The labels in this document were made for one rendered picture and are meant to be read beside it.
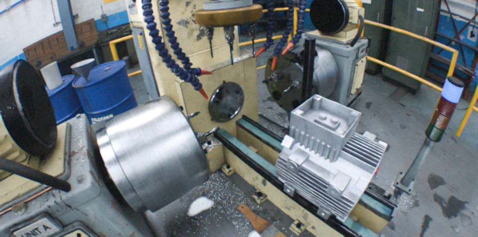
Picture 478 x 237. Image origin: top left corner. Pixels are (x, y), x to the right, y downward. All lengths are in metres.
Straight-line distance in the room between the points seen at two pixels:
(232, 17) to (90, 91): 1.63
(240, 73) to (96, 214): 0.59
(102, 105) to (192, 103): 1.43
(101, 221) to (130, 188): 0.09
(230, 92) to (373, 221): 0.60
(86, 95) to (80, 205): 1.64
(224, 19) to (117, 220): 0.48
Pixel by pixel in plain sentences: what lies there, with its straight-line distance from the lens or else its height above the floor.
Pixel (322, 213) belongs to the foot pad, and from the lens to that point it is 0.48.
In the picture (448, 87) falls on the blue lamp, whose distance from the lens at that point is 0.64.
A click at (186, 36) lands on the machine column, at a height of 1.24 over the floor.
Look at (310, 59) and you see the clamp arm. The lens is 0.56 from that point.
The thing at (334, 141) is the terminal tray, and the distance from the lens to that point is 0.39.
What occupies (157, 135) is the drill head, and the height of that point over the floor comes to 1.14.
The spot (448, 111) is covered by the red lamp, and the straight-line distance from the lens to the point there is 0.67.
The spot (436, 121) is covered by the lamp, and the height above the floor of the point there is 1.09.
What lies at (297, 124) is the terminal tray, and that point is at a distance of 0.42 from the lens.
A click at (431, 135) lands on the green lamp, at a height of 1.04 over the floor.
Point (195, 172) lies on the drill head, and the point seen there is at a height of 1.05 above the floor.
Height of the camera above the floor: 1.38
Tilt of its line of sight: 31 degrees down
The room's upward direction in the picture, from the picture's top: 5 degrees counter-clockwise
